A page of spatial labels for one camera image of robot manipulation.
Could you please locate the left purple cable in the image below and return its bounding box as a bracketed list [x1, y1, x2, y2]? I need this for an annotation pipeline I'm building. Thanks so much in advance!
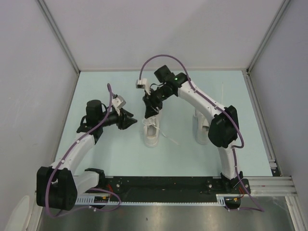
[45, 83, 122, 218]

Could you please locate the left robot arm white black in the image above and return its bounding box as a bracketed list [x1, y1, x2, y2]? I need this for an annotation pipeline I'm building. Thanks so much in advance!
[36, 96, 137, 211]

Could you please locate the white sneaker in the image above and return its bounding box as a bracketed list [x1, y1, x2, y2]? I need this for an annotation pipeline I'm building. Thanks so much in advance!
[192, 81, 224, 145]
[142, 114, 179, 148]

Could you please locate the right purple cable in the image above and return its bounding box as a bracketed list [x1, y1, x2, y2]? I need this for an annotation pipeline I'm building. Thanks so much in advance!
[139, 54, 265, 212]

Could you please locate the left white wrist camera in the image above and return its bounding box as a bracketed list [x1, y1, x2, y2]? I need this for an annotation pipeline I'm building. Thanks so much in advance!
[112, 94, 126, 115]

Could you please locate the purple cable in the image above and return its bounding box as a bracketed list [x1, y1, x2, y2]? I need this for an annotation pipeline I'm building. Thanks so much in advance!
[45, 83, 122, 218]
[139, 54, 265, 212]

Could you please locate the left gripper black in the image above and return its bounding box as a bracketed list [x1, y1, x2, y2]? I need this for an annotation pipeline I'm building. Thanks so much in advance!
[98, 108, 137, 130]

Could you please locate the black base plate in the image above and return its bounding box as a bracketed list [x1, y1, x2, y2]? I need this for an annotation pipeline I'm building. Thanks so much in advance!
[99, 176, 251, 203]

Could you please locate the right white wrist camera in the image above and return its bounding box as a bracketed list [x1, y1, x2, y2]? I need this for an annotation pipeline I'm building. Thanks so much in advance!
[136, 78, 151, 95]

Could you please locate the left corner metal post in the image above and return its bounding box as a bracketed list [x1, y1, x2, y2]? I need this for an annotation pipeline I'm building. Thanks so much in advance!
[36, 0, 80, 74]

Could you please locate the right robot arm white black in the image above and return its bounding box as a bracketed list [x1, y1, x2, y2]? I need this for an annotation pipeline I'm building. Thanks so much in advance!
[136, 65, 243, 193]

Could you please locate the white cable duct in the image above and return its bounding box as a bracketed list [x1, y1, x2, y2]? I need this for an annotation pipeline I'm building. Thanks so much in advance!
[74, 193, 228, 207]

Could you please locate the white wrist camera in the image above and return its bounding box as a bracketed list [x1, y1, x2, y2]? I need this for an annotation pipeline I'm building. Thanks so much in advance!
[136, 78, 151, 95]
[112, 94, 126, 115]

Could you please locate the right corner metal post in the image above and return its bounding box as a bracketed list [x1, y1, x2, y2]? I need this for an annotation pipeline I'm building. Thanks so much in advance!
[246, 0, 292, 73]

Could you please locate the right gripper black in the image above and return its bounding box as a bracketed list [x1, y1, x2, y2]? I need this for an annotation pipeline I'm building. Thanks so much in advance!
[143, 86, 173, 119]

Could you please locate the aluminium rail frame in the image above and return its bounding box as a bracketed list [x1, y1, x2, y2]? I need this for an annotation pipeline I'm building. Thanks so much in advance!
[245, 177, 297, 197]

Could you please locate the corner metal post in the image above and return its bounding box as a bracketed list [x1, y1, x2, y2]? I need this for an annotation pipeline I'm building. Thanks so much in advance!
[246, 0, 292, 73]
[36, 0, 80, 74]

